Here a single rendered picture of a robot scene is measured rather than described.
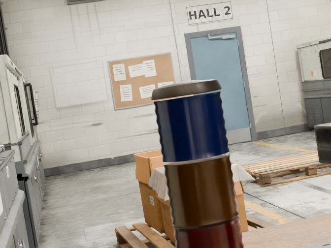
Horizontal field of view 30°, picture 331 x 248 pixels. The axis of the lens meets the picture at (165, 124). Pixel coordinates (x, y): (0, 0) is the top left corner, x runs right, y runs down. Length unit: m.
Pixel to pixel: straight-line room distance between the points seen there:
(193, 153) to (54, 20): 11.12
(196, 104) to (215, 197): 0.05
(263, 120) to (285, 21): 1.96
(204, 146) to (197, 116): 0.02
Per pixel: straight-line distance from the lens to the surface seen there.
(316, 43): 11.34
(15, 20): 11.44
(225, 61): 11.79
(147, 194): 4.86
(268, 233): 1.19
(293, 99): 12.23
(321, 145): 0.59
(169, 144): 0.33
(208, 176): 0.33
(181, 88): 0.32
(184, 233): 0.34
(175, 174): 0.33
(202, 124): 0.33
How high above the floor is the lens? 1.19
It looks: 3 degrees down
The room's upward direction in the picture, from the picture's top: 9 degrees counter-clockwise
